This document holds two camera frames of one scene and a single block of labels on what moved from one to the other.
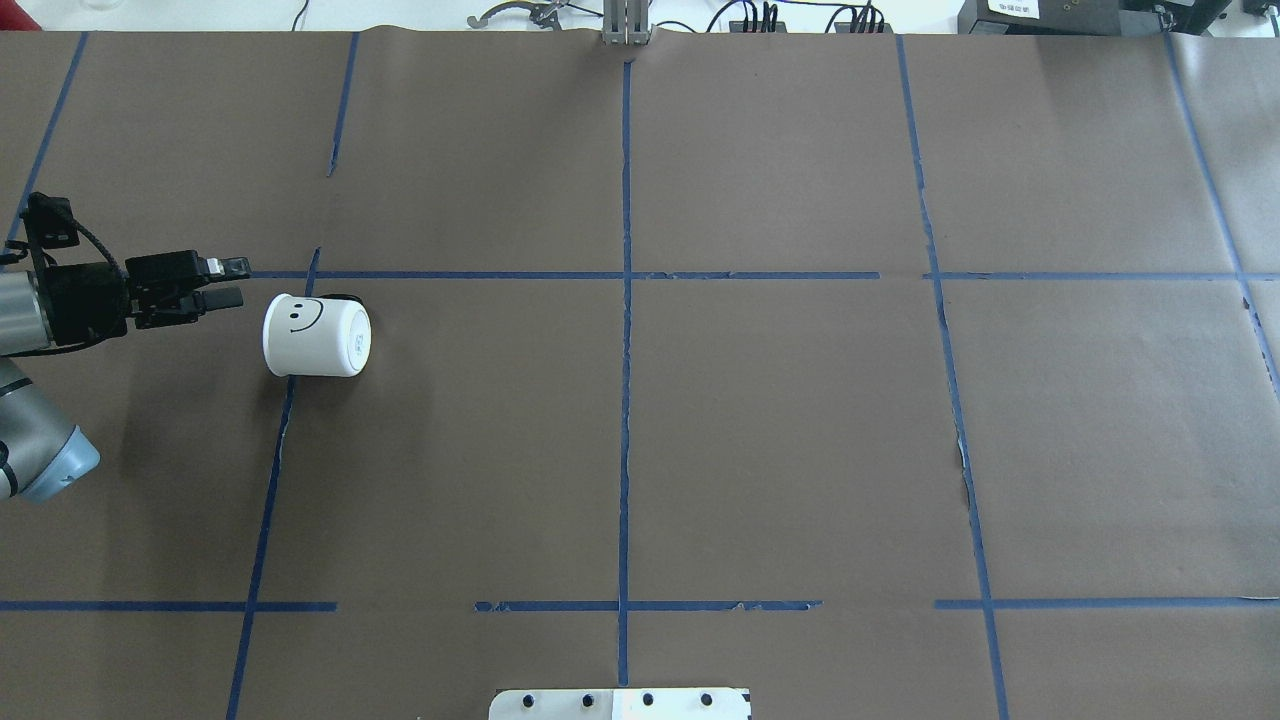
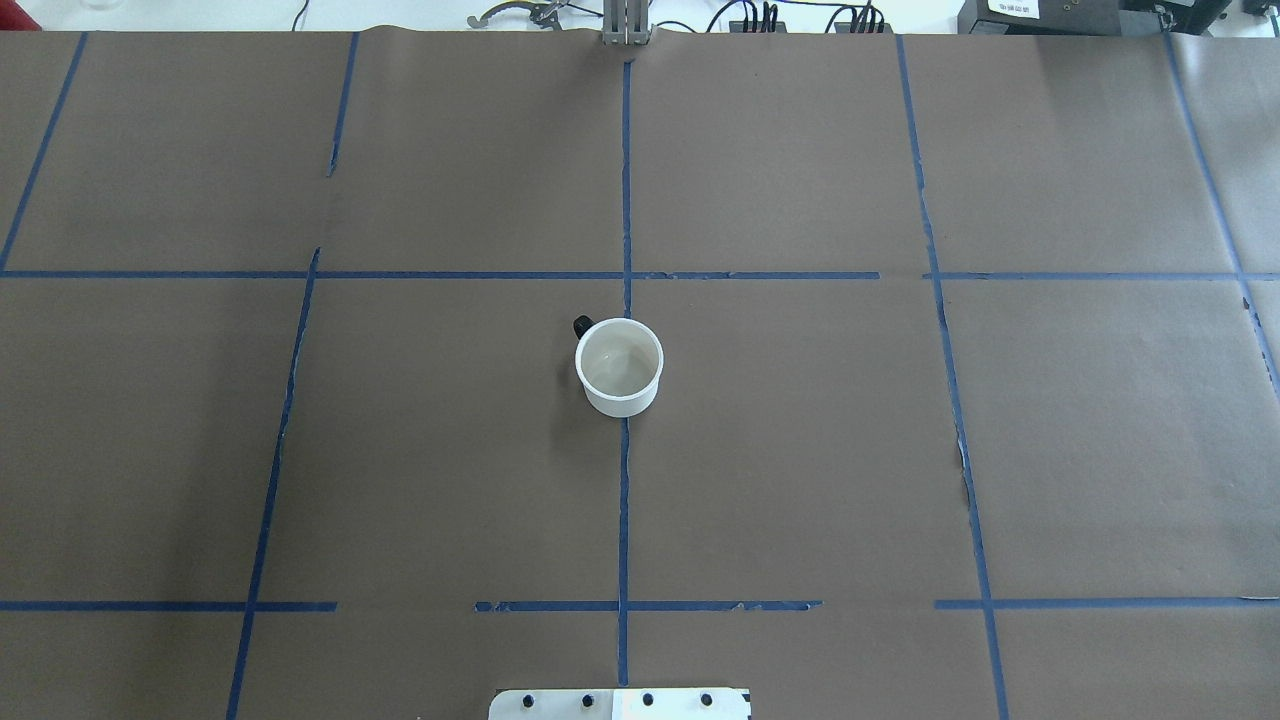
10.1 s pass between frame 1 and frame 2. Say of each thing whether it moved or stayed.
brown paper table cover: stayed
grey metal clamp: stayed
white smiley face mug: moved
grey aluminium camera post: stayed
